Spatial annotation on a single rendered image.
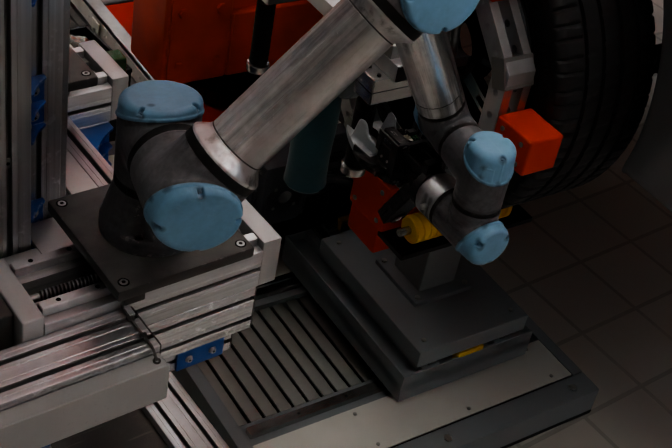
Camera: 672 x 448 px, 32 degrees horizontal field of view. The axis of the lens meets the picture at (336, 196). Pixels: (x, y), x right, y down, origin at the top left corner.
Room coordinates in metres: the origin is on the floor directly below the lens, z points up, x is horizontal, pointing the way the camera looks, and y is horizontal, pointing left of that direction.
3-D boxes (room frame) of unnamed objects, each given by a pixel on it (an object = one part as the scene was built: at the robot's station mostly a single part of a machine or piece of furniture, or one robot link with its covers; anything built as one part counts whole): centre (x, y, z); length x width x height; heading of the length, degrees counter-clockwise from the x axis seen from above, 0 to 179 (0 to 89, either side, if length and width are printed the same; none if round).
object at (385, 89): (1.68, -0.04, 0.93); 0.09 x 0.05 x 0.05; 129
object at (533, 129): (1.70, -0.30, 0.85); 0.09 x 0.08 x 0.07; 39
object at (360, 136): (1.62, -0.02, 0.85); 0.09 x 0.03 x 0.06; 48
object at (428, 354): (2.05, -0.23, 0.32); 0.40 x 0.30 x 0.28; 39
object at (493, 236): (1.43, -0.21, 0.85); 0.11 x 0.08 x 0.09; 39
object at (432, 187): (1.49, -0.16, 0.85); 0.08 x 0.05 x 0.08; 129
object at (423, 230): (1.91, -0.25, 0.51); 0.29 x 0.06 x 0.06; 129
